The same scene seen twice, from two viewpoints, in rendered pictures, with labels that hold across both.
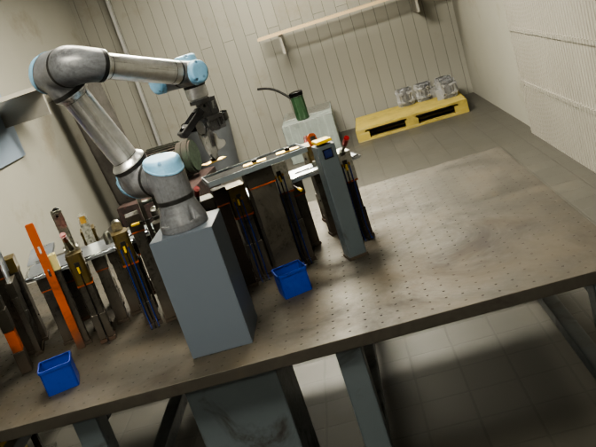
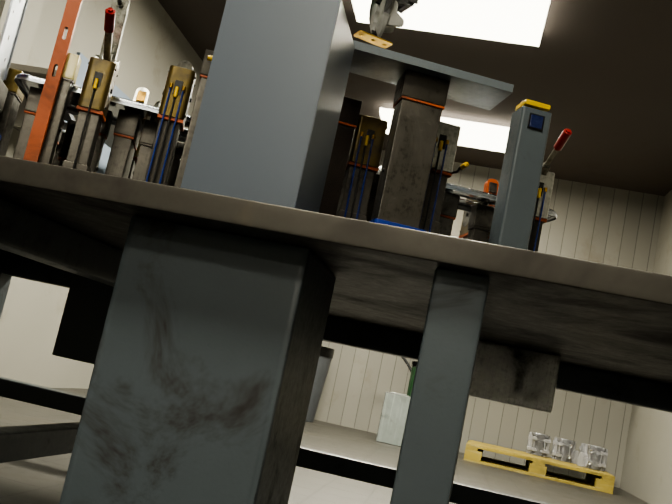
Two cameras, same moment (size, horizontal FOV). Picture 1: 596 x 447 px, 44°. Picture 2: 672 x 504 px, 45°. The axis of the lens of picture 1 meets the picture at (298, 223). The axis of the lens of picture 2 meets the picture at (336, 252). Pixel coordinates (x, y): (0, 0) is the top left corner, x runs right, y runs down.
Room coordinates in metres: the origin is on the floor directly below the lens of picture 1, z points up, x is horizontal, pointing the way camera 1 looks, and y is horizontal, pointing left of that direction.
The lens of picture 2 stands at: (0.84, 0.09, 0.48)
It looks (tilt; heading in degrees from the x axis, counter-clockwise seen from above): 8 degrees up; 4
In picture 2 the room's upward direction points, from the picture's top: 12 degrees clockwise
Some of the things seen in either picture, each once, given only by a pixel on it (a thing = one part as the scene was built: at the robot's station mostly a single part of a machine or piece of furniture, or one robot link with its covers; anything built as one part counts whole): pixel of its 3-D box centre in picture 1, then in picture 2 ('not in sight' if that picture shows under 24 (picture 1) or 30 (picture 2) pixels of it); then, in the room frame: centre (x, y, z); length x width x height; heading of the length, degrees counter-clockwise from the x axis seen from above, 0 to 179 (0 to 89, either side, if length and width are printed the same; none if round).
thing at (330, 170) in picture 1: (339, 200); (514, 207); (2.62, -0.17, 0.92); 0.08 x 0.08 x 0.44; 12
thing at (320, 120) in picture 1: (300, 114); (411, 395); (8.41, -0.40, 0.44); 0.92 x 0.73 x 0.88; 174
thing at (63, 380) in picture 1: (58, 373); not in sight; (2.28, 0.90, 0.74); 0.11 x 0.10 x 0.09; 102
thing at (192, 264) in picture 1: (206, 282); (272, 118); (2.25, 0.34, 0.90); 0.20 x 0.20 x 0.40; 84
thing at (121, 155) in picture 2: (109, 285); (117, 173); (2.76, 0.77, 0.84); 0.12 x 0.05 x 0.29; 12
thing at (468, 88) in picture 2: (254, 164); (424, 76); (2.57, 0.08, 1.16); 0.37 x 0.14 x 0.02; 102
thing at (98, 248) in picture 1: (198, 210); (296, 157); (2.86, 0.36, 1.00); 1.38 x 0.22 x 0.02; 102
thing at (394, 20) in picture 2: (218, 145); (391, 20); (2.55, 0.18, 1.26); 0.06 x 0.03 x 0.09; 117
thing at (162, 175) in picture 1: (165, 176); not in sight; (2.25, 0.34, 1.27); 0.13 x 0.12 x 0.14; 43
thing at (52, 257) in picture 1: (68, 299); (52, 130); (2.61, 0.89, 0.88); 0.04 x 0.04 x 0.37; 12
